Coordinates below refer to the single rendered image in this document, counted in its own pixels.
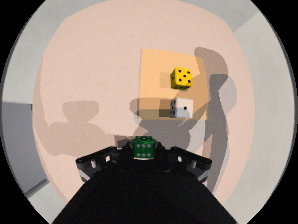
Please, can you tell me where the orange flat mat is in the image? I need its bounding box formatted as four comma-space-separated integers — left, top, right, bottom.
139, 49, 208, 120

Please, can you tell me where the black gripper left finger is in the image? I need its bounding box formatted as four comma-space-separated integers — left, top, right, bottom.
75, 139, 135, 182

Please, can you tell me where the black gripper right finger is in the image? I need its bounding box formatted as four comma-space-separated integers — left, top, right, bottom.
153, 139, 212, 183

